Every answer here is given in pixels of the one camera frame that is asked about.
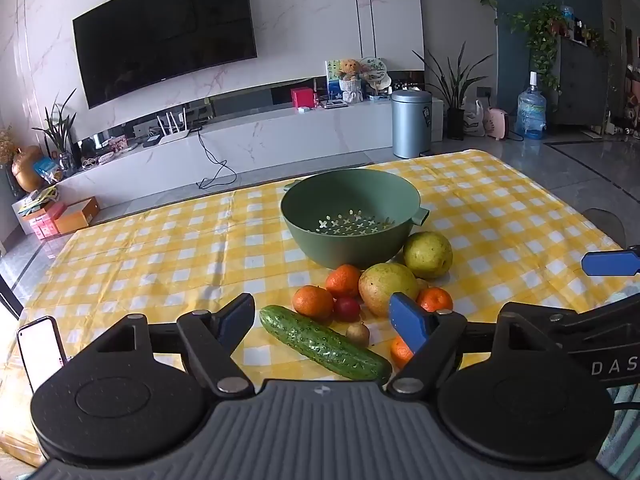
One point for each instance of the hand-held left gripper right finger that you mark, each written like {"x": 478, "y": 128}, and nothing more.
{"x": 407, "y": 322}

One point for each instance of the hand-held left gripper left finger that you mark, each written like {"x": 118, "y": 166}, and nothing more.
{"x": 235, "y": 320}

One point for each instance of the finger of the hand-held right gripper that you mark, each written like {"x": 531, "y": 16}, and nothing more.
{"x": 607, "y": 263}
{"x": 600, "y": 322}

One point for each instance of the orange tangerine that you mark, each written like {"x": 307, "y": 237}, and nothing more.
{"x": 436, "y": 300}
{"x": 344, "y": 280}
{"x": 312, "y": 302}
{"x": 399, "y": 352}

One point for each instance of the brown longan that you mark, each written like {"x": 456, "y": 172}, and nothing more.
{"x": 423, "y": 285}
{"x": 358, "y": 334}

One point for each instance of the small red plum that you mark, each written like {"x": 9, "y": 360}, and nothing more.
{"x": 347, "y": 309}

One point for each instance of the yellow green pear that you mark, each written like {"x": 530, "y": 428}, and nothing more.
{"x": 427, "y": 255}

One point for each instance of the green cucumber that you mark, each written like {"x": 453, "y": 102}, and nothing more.
{"x": 320, "y": 342}

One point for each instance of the green colander bowl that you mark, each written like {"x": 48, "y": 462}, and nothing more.
{"x": 310, "y": 240}

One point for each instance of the person's right forearm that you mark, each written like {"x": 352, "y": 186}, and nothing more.
{"x": 627, "y": 435}

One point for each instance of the grey chair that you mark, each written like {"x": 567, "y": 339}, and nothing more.
{"x": 605, "y": 227}

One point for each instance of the yellow checkered tablecloth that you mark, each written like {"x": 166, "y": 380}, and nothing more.
{"x": 175, "y": 240}

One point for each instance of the blue water jug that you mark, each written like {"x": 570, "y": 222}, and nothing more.
{"x": 531, "y": 112}

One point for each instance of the small pink heater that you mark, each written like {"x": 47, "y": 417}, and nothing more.
{"x": 496, "y": 124}

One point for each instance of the grey drawer cabinet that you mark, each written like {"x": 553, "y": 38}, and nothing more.
{"x": 582, "y": 85}

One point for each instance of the orange box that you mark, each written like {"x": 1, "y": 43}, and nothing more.
{"x": 77, "y": 216}

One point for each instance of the white plastic bag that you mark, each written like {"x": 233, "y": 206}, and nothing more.
{"x": 474, "y": 122}

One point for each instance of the smartphone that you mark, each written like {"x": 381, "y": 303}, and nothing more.
{"x": 42, "y": 355}

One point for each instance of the white marble television cabinet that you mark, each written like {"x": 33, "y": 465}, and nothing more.
{"x": 300, "y": 135}

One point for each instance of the grey blue pedal bin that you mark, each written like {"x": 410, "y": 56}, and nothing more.
{"x": 411, "y": 125}

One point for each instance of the white router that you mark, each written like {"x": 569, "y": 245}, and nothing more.
{"x": 172, "y": 132}

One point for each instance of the potted snake plant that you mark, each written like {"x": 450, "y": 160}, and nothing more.
{"x": 455, "y": 120}

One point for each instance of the stack of pink boxes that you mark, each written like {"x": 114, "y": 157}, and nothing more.
{"x": 45, "y": 222}

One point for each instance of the red box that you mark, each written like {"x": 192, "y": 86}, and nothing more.
{"x": 302, "y": 98}

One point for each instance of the trailing pothos plant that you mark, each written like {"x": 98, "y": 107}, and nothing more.
{"x": 542, "y": 35}

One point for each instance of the blue snack bag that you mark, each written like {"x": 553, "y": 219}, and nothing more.
{"x": 46, "y": 169}

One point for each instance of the brown teddy bear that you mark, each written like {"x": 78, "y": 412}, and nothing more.
{"x": 349, "y": 77}

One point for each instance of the round paper fan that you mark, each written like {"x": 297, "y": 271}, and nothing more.
{"x": 374, "y": 72}

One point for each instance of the blue picture card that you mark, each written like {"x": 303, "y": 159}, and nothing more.
{"x": 332, "y": 80}

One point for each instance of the gold gourd vase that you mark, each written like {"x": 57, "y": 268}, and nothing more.
{"x": 27, "y": 167}

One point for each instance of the green leafy plant in vase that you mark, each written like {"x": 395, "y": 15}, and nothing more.
{"x": 60, "y": 130}

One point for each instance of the dried flower bunch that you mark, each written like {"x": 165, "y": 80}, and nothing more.
{"x": 6, "y": 145}

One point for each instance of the wall outlet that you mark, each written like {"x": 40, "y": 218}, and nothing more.
{"x": 485, "y": 92}

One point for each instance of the black wall television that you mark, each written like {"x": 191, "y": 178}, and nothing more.
{"x": 165, "y": 35}

